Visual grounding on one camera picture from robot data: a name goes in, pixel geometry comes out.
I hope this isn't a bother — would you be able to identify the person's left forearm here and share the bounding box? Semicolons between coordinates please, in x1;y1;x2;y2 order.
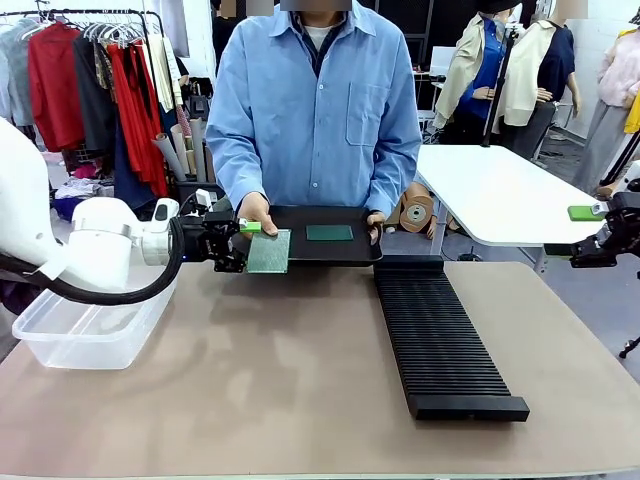
366;134;423;215

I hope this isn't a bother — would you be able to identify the grey hanging garment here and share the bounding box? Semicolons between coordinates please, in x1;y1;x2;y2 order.
0;19;36;129

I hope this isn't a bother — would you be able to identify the grey paper roll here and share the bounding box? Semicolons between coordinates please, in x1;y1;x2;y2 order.
152;132;187;182

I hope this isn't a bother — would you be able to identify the pile of clothes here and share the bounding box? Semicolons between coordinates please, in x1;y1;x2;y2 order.
49;164;116;221

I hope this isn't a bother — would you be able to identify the black hanging garment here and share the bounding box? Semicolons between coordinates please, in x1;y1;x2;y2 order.
72;34;119;151

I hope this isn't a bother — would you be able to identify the black tripod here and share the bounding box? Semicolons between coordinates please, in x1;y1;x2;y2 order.
597;127;640;189

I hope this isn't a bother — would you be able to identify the brown paper roll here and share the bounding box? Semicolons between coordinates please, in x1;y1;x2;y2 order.
407;180;441;201

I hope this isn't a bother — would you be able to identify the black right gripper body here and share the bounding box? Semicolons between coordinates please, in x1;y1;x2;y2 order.
602;191;640;254

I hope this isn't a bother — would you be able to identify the person's blue shirt torso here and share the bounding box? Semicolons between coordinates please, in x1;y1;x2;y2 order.
204;0;424;216

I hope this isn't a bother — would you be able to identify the dark green PCB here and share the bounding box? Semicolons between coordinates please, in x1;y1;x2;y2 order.
305;224;356;242

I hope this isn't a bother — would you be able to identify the cream hanging garment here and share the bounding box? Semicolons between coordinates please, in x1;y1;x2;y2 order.
147;34;184;114

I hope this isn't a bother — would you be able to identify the white table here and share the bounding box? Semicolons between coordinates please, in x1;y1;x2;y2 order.
414;143;609;274

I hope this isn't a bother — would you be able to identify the blue denim garment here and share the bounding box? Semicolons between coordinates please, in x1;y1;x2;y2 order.
113;119;156;209

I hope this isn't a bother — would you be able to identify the brown cardboard spool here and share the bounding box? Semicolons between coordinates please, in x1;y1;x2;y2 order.
399;193;436;234

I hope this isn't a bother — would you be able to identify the black metal clothes rack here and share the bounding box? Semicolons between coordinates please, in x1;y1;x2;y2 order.
0;8;175;151

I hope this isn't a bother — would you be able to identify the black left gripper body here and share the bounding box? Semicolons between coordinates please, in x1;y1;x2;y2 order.
180;209;240;274

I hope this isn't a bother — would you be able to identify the beige cardboard tube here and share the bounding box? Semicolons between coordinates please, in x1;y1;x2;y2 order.
169;123;194;176
189;117;209;181

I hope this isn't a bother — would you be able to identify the pale green PCB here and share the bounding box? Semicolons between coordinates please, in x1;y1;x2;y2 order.
246;228;293;275

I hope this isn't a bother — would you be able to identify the black stand pole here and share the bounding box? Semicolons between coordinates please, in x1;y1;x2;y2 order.
479;24;521;149

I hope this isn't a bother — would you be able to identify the dark grey cloth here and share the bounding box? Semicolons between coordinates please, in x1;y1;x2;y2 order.
0;279;36;316

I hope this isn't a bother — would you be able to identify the person in black clothes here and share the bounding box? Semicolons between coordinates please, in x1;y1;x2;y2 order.
209;0;239;76

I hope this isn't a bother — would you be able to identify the red hanging dress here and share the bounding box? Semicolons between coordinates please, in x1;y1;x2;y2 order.
107;43;170;199

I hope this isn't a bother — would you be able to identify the person's right forearm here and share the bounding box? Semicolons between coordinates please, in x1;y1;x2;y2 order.
205;129;267;204

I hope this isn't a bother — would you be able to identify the clear plastic storage box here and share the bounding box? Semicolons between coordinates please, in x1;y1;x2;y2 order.
11;277;179;371

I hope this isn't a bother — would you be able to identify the black storage bin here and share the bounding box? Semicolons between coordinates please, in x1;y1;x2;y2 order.
174;179;226;202

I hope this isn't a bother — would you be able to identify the black slotted PCB rack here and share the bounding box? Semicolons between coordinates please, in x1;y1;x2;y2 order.
372;254;531;422

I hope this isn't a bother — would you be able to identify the mannequin with pink sweater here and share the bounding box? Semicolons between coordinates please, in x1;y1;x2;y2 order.
572;27;640;194

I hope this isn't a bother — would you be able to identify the mannequin with cream jacket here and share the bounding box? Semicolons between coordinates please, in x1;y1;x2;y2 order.
502;9;584;161

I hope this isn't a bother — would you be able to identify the black plastic tray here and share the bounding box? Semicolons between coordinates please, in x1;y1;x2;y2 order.
264;204;385;265

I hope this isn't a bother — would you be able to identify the mannequin with beige jacket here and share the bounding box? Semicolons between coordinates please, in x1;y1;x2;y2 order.
432;0;511;146

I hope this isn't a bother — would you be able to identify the person's right hand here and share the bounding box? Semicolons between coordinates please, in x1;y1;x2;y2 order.
237;192;279;237

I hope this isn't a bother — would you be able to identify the white board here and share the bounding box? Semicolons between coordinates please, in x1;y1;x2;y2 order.
429;45;459;76

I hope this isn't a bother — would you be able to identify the red hanging shirt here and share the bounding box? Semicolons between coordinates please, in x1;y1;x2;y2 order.
27;22;86;154

